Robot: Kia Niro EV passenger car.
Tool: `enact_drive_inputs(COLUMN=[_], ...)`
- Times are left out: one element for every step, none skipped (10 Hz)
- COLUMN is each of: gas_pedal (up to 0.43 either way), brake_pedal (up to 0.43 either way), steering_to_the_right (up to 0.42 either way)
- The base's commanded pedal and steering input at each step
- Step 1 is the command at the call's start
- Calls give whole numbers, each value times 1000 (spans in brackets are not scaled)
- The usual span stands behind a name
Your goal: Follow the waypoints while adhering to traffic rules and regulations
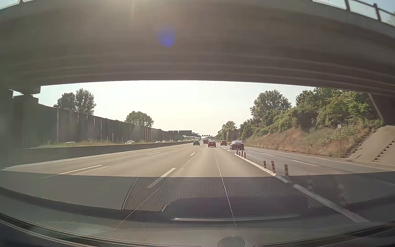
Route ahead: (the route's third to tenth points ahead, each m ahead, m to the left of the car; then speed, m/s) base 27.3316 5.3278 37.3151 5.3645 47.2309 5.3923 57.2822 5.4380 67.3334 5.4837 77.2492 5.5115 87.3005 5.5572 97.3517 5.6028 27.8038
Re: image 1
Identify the concrete overpass bridge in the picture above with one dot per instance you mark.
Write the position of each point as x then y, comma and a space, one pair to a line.
197, 48

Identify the road sign on post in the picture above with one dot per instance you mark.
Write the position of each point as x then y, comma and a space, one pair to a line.
339, 130

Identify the tree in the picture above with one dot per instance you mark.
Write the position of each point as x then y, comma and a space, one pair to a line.
139, 119
77, 101

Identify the grey asphalt road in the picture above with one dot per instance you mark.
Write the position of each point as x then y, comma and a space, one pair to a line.
204, 164

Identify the overhead sign gantry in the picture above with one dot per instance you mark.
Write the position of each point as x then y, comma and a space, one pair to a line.
202, 136

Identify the road markings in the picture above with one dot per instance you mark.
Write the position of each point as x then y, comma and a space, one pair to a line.
165, 175

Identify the row of trees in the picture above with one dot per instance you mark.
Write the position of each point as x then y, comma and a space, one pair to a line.
303, 109

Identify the queue of distant cars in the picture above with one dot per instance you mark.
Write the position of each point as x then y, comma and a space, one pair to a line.
206, 140

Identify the row of oncoming cars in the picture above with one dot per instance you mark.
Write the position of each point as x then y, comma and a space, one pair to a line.
159, 141

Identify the concrete median barrier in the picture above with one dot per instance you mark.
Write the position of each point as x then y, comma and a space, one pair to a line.
91, 150

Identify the dry grass bank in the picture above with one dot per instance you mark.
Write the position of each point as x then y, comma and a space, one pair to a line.
297, 140

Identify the dark noise barrier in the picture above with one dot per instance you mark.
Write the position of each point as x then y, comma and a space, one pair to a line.
91, 128

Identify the row of red marker posts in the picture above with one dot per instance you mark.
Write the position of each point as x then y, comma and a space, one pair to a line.
273, 166

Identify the dark red car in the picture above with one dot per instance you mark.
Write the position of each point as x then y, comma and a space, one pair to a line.
237, 145

